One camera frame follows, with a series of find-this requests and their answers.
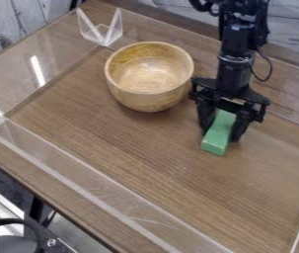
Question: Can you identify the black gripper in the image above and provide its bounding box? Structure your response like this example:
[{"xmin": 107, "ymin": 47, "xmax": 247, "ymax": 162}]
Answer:
[{"xmin": 189, "ymin": 77, "xmax": 270, "ymax": 142}]

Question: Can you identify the green rectangular block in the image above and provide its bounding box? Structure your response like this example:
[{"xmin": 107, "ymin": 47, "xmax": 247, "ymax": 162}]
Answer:
[{"xmin": 201, "ymin": 110, "xmax": 237, "ymax": 156}]

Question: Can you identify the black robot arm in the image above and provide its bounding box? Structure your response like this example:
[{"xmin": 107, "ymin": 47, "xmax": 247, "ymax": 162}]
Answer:
[{"xmin": 189, "ymin": 0, "xmax": 273, "ymax": 142}]

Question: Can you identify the brown wooden bowl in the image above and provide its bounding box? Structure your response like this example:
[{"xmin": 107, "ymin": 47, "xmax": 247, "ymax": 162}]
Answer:
[{"xmin": 104, "ymin": 42, "xmax": 195, "ymax": 113}]

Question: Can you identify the clear acrylic front barrier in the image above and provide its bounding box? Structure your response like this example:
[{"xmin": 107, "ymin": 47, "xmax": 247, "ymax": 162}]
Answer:
[{"xmin": 0, "ymin": 99, "xmax": 233, "ymax": 253}]

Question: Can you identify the black table leg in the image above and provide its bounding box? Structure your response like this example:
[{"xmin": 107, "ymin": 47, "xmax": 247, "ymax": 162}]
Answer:
[{"xmin": 30, "ymin": 197, "xmax": 46, "ymax": 222}]

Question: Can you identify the clear acrylic corner bracket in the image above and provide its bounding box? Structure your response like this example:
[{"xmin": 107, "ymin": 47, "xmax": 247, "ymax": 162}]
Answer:
[{"xmin": 76, "ymin": 8, "xmax": 123, "ymax": 47}]

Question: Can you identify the black metal base plate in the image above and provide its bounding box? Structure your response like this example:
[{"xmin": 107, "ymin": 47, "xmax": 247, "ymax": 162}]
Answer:
[{"xmin": 0, "ymin": 223, "xmax": 79, "ymax": 253}]

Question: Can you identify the black cable loop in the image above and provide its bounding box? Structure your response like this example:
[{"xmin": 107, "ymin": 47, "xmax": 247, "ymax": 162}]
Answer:
[{"xmin": 0, "ymin": 217, "xmax": 47, "ymax": 253}]

